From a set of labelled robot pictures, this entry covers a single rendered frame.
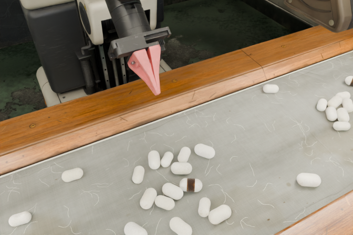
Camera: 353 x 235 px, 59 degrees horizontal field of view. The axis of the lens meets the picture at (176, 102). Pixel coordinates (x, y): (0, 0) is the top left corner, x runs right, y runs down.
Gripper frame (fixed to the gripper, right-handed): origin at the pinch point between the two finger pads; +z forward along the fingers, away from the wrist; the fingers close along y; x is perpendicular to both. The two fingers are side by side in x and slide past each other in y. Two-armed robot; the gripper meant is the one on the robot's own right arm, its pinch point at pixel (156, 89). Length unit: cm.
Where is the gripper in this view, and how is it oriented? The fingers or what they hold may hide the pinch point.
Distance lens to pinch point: 53.2
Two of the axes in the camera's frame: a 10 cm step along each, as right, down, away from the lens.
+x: -2.9, 1.8, 9.4
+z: 3.5, 9.3, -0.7
